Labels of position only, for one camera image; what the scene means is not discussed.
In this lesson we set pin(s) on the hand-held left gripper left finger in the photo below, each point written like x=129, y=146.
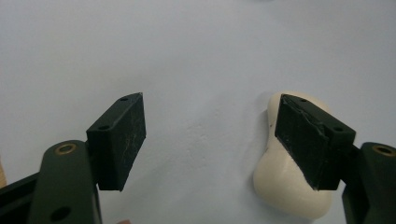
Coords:
x=116, y=140

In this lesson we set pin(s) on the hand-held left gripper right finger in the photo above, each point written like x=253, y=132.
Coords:
x=311, y=143

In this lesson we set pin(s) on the cream white pear-shaped object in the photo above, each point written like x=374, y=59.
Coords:
x=280, y=183

